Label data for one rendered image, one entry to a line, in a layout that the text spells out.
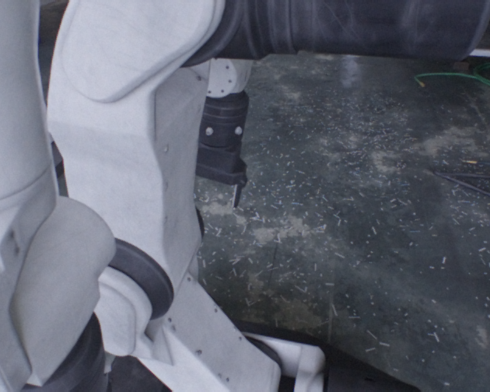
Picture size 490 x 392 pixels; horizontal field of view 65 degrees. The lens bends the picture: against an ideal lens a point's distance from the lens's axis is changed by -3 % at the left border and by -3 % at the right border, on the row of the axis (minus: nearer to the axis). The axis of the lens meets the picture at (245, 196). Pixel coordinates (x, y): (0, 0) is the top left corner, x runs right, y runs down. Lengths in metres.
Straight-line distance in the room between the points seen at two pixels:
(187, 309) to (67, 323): 0.36
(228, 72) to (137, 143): 0.23
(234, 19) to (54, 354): 0.24
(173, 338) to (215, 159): 0.28
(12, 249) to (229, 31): 0.19
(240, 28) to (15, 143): 0.17
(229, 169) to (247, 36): 0.39
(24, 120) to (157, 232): 0.28
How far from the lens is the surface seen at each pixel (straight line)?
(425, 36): 0.30
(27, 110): 0.18
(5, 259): 0.19
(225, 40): 0.29
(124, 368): 0.95
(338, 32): 0.29
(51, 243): 0.26
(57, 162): 2.00
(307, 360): 0.75
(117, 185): 0.42
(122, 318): 0.49
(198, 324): 0.63
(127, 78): 0.30
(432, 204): 1.72
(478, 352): 1.29
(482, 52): 2.56
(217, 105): 0.59
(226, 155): 0.65
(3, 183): 0.18
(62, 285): 0.26
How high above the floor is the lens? 0.98
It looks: 37 degrees down
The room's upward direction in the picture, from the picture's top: 2 degrees counter-clockwise
